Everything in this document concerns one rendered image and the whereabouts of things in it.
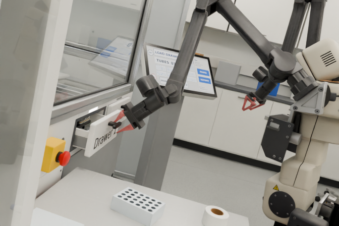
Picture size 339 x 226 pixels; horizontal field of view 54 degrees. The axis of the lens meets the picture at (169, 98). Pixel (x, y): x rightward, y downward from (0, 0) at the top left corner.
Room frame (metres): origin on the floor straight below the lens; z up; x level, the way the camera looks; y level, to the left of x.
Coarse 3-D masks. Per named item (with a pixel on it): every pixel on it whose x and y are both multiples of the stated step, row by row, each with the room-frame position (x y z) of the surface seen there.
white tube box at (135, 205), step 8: (120, 192) 0.88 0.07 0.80; (128, 192) 0.89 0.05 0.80; (136, 192) 0.91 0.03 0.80; (112, 200) 0.84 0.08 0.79; (120, 200) 0.84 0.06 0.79; (128, 200) 0.84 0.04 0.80; (136, 200) 0.86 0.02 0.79; (144, 200) 0.87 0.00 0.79; (152, 200) 0.88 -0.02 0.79; (112, 208) 0.84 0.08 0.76; (120, 208) 0.83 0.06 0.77; (128, 208) 0.83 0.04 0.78; (136, 208) 0.82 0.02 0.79; (144, 208) 0.83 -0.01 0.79; (152, 208) 0.84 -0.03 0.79; (160, 208) 0.85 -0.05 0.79; (128, 216) 0.82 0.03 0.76; (136, 216) 0.82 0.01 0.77; (144, 216) 0.81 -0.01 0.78; (152, 216) 0.80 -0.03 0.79; (160, 216) 0.86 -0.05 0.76; (144, 224) 0.81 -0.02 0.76
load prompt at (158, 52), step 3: (153, 48) 2.10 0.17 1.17; (156, 51) 2.10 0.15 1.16; (159, 51) 2.11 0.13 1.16; (162, 51) 2.13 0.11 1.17; (165, 51) 2.14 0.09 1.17; (168, 51) 2.16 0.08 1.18; (156, 54) 2.09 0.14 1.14; (159, 54) 2.10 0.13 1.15; (162, 54) 2.11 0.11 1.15; (165, 54) 2.13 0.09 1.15; (168, 54) 2.14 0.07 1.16; (171, 54) 2.16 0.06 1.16; (174, 54) 2.17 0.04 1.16; (177, 54) 2.19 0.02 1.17; (165, 57) 2.12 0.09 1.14; (168, 57) 2.13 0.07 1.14; (171, 57) 2.14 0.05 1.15; (174, 57) 2.16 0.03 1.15; (192, 63) 2.22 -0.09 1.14
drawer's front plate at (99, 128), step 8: (112, 112) 1.22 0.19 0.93; (104, 120) 1.10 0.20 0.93; (112, 120) 1.19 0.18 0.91; (96, 128) 1.03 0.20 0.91; (104, 128) 1.12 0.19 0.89; (88, 136) 1.01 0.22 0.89; (96, 136) 1.04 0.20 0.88; (112, 136) 1.25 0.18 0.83; (88, 144) 1.01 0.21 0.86; (96, 144) 1.06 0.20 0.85; (104, 144) 1.16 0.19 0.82; (88, 152) 1.01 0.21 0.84
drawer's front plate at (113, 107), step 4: (120, 100) 1.48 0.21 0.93; (124, 100) 1.51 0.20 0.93; (128, 100) 1.58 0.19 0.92; (112, 104) 1.36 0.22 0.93; (116, 104) 1.38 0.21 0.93; (120, 104) 1.45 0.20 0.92; (124, 104) 1.52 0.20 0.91; (108, 108) 1.33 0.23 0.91; (112, 108) 1.34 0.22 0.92; (116, 108) 1.40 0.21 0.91; (120, 108) 1.46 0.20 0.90; (108, 112) 1.33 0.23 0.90; (120, 120) 1.51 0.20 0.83
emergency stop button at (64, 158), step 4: (64, 152) 0.82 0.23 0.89; (68, 152) 0.83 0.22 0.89; (60, 156) 0.82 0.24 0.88; (64, 156) 0.81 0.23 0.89; (68, 156) 0.83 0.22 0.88; (60, 160) 0.81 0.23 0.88; (64, 160) 0.81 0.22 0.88; (68, 160) 0.83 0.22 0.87; (60, 164) 0.81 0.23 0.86; (64, 164) 0.82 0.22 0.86
